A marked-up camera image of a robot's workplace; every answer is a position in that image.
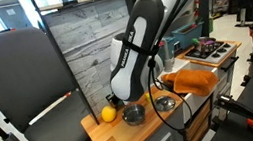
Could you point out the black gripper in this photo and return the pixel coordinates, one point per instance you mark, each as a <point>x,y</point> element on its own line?
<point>113,101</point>

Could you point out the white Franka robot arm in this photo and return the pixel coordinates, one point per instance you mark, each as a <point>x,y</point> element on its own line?
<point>136,45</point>

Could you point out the yellow toy lemon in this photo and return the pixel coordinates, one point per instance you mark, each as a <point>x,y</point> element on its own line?
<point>108,114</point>

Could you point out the small steel toy pot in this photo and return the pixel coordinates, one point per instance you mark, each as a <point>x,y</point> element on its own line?
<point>134,114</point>

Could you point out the yellow toy cube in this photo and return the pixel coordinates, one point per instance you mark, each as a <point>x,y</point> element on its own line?
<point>147,97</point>

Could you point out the small steel bowl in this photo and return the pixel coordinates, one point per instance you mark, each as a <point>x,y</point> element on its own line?
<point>165,103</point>

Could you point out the gray wood-print back panel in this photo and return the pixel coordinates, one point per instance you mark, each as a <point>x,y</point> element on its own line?
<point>90,52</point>

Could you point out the white rod red tip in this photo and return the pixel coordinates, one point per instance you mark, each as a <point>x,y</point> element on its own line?
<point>49,108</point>

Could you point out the gray toy faucet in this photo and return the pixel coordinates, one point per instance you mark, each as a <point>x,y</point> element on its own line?
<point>168,64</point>

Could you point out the teal planter box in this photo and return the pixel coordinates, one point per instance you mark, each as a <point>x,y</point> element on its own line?
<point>190,34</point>
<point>171,45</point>

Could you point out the orange towel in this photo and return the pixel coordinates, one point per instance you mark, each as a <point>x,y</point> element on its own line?
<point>192,83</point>

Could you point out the white toy sink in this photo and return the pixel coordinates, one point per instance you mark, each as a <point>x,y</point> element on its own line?
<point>198,103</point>

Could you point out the green toy vegetable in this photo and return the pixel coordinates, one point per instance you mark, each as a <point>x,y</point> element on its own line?
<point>195,41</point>

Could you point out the gray office chair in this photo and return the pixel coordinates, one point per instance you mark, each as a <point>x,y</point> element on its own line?
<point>15,73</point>

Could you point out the steel pot with toys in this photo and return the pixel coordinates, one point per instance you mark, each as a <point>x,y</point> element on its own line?
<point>207,46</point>

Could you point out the gray toy stove top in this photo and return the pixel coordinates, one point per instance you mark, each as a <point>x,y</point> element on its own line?
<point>213,55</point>

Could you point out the purple toy vegetable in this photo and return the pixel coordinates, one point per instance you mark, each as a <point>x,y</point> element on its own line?
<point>208,40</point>

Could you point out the red fire extinguisher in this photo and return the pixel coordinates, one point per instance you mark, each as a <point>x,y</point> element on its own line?
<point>197,6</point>

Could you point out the slanted black frame bar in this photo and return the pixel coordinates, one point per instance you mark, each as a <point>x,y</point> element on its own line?
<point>64,59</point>

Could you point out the black frame post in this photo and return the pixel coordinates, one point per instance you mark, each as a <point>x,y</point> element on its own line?
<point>130,5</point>
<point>207,18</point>

